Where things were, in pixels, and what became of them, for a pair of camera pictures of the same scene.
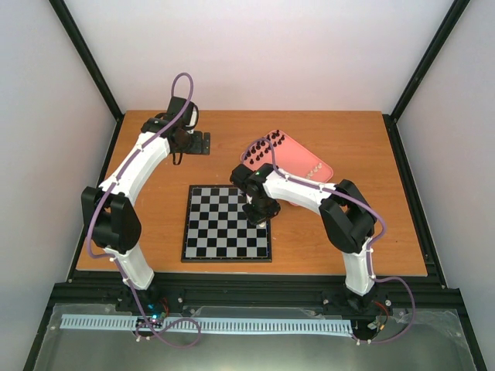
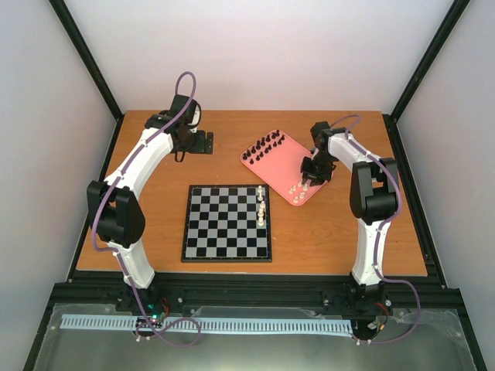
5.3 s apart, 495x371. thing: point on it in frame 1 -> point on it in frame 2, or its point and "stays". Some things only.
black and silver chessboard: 218,230 stays
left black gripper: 198,148 stays
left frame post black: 103,86 stays
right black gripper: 254,219 -> 307,174
